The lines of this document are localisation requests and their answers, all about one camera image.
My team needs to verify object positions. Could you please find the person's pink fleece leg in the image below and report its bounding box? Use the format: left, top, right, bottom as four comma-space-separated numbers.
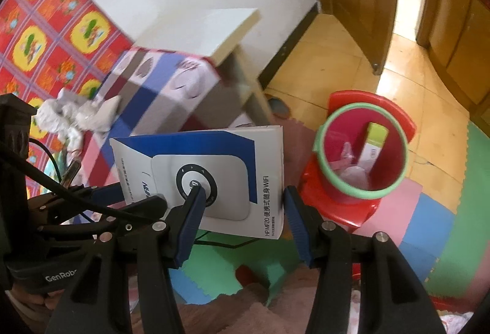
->
176, 267, 320, 334

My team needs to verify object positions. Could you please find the thin black floor cable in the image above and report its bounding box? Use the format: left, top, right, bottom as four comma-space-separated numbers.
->
194, 232, 255, 250

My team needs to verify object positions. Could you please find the blue and white box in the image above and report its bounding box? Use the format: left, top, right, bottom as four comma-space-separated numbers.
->
109, 124, 285, 240

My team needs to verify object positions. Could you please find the red floral wall cloth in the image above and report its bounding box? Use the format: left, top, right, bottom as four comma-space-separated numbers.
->
0, 0, 133, 143

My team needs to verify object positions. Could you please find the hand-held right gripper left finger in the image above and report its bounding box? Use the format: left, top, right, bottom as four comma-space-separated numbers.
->
44, 186, 209, 334

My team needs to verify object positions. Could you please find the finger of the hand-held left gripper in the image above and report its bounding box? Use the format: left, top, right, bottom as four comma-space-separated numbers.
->
92, 183, 129, 208
38, 195, 169, 241

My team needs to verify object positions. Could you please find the white paper tissue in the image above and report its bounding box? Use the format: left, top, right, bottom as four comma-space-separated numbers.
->
64, 127, 84, 159

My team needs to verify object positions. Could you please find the red plastic stool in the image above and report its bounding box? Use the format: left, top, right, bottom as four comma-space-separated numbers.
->
298, 89, 418, 232

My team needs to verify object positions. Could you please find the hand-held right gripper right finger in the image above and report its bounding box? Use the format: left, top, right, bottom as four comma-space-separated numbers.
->
282, 186, 447, 334

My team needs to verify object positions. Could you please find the green cardboard packaging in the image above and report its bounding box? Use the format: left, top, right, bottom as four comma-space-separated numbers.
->
358, 122, 390, 171

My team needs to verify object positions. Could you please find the wooden wardrobe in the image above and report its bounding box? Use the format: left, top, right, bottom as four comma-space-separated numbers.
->
415, 0, 490, 120

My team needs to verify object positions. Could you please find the metal spring clip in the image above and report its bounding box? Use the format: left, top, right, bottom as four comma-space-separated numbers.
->
60, 160, 83, 187

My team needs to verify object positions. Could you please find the red bucket green rim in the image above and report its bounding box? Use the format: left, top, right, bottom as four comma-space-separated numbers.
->
312, 102, 409, 205

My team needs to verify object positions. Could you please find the pink plastic wrapper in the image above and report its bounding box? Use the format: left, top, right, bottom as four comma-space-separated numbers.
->
331, 142, 370, 189

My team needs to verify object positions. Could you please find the checkered heart blanket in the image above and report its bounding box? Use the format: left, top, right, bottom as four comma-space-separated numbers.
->
36, 46, 222, 227

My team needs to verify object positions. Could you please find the colourful foam floor mat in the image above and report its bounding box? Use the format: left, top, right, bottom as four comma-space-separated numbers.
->
126, 119, 490, 334

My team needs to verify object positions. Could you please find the pile of white tissues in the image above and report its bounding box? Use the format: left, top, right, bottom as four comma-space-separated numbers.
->
34, 88, 124, 136

